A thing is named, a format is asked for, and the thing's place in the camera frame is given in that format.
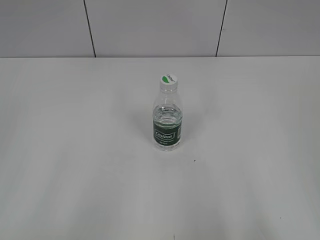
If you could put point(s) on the clear green-label water bottle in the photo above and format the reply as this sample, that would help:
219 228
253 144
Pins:
167 118

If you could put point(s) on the white green bottle cap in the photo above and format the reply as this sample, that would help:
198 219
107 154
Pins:
168 83

